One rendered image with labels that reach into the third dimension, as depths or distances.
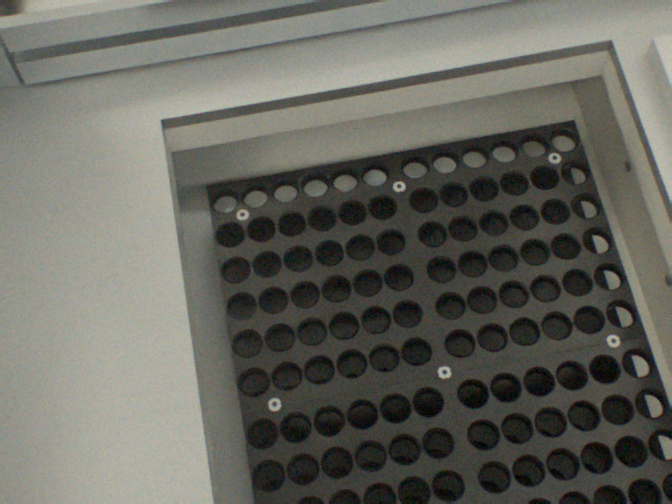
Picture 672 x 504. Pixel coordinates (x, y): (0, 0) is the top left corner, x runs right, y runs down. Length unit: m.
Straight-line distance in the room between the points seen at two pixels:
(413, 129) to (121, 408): 0.25
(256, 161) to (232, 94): 0.11
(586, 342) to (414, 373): 0.07
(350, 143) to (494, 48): 0.13
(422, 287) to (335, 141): 0.14
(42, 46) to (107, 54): 0.03
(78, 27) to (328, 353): 0.17
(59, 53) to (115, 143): 0.04
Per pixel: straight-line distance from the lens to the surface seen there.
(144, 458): 0.42
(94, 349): 0.44
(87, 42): 0.49
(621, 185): 0.57
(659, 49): 0.50
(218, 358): 0.55
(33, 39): 0.48
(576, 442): 0.47
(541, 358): 0.48
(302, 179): 0.51
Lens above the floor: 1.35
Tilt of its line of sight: 64 degrees down
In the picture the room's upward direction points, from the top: 5 degrees counter-clockwise
